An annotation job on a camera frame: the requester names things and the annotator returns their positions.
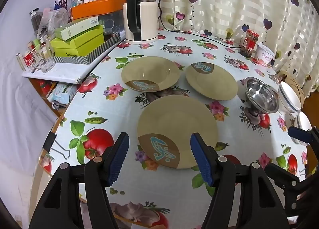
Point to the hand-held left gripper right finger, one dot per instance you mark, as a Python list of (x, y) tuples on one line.
[(201, 159)]

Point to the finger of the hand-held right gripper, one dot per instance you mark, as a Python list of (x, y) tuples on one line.
[(286, 176), (299, 135)]

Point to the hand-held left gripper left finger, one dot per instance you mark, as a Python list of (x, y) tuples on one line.
[(119, 159)]

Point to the white bowl with blue stripe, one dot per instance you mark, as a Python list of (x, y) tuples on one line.
[(302, 122), (290, 97)]

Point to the beige plate with brown patch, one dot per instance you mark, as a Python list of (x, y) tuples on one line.
[(214, 82), (149, 72), (174, 117)]

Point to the stainless steel bowl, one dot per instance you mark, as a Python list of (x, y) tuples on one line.
[(261, 97)]

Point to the printed vegetable and flower tablecloth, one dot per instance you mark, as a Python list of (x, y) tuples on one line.
[(119, 119)]

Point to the black binder clip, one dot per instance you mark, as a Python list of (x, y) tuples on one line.
[(48, 140)]

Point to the white yogurt cup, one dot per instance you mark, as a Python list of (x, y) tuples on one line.
[(264, 54)]

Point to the tissue packet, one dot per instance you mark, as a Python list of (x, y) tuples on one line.
[(62, 92)]

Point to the glass jar with red lid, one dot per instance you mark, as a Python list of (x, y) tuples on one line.
[(250, 43)]

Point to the white board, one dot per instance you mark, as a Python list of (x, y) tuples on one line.
[(62, 72)]

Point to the black and white striped box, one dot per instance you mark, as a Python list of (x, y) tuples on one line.
[(99, 51)]

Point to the clear glass mug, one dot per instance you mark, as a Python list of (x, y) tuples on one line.
[(46, 62)]

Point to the lime green box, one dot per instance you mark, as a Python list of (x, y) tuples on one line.
[(74, 44)]

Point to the pale green flat box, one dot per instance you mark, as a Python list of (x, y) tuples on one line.
[(77, 28)]

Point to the small bottles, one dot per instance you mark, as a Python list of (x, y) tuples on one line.
[(26, 57)]

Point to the white and black electric kettle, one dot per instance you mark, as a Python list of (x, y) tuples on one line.
[(147, 22)]

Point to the clear box with orange lid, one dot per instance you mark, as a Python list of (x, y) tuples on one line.
[(99, 7)]

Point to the clear plastic bags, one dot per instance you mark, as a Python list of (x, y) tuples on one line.
[(56, 20)]

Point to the cream curtain with heart print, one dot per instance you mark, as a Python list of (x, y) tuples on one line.
[(224, 0)]

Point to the dark jar with black lid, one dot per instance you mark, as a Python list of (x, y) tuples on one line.
[(36, 21)]

